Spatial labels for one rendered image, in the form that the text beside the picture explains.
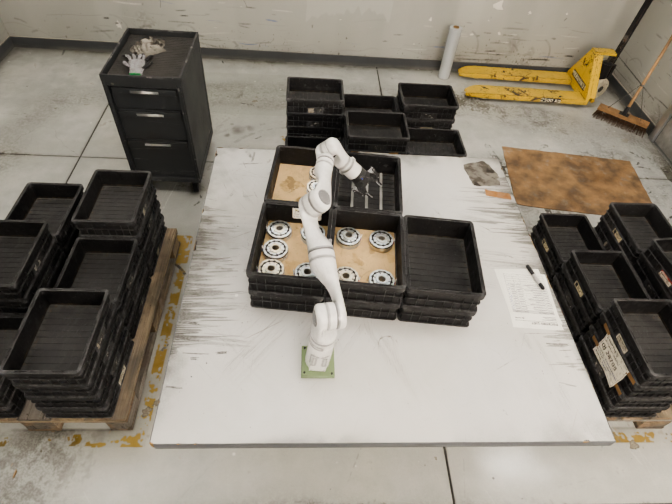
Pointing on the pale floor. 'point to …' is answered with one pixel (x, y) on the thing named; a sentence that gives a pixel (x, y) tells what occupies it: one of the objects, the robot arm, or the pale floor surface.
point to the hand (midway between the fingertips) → (374, 189)
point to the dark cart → (161, 106)
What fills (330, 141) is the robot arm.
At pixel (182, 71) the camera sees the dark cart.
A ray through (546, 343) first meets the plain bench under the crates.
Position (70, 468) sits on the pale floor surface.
